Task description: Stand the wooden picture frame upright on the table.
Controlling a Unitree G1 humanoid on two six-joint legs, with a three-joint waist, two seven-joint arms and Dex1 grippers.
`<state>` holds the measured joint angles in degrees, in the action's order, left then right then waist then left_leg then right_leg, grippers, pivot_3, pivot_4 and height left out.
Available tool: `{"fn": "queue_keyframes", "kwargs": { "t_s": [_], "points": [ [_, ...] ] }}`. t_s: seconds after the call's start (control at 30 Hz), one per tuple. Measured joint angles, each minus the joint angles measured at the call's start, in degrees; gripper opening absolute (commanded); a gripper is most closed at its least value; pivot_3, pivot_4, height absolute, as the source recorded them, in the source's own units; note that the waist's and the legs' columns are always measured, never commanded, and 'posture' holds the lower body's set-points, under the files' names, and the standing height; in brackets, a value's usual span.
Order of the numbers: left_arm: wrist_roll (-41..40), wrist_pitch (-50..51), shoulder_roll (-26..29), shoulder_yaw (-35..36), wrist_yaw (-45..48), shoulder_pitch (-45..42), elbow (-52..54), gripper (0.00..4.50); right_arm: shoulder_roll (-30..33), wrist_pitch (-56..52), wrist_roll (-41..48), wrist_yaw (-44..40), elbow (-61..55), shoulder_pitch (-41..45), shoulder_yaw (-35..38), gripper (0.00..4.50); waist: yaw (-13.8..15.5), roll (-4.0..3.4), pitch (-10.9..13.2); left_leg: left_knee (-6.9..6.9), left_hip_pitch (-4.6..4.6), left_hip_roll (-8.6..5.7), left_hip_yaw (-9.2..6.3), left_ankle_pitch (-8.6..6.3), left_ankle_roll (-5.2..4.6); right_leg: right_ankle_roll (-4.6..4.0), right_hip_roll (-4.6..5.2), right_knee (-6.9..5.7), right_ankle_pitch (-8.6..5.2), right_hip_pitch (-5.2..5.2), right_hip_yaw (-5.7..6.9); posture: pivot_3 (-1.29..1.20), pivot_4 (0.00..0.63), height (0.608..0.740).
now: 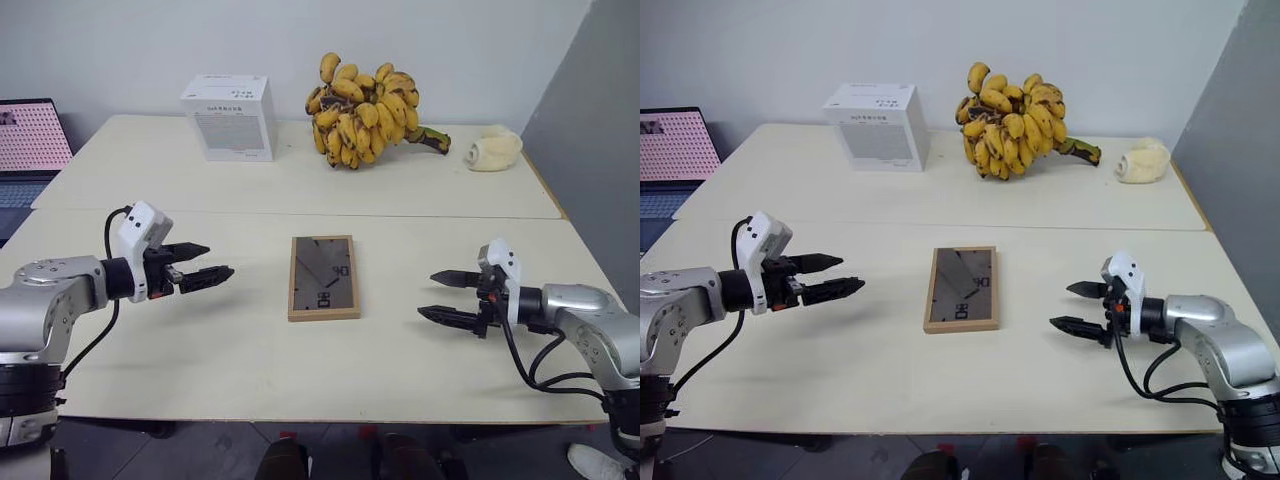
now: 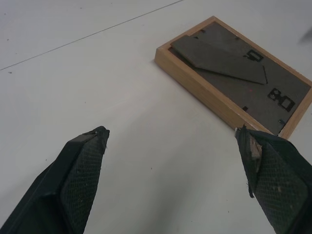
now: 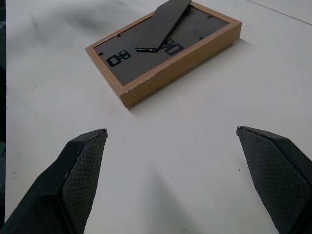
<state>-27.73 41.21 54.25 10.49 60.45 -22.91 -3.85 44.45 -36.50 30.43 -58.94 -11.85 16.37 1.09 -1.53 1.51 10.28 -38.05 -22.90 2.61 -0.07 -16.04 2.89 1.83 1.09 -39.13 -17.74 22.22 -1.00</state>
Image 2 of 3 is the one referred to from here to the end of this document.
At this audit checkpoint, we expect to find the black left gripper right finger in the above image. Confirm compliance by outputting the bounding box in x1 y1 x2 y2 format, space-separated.
234 124 312 234

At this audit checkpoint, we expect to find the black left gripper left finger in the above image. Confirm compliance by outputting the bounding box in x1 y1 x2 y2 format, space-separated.
0 125 110 234

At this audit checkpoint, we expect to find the wooden tray frame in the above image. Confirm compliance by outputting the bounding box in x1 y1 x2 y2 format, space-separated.
155 16 312 140

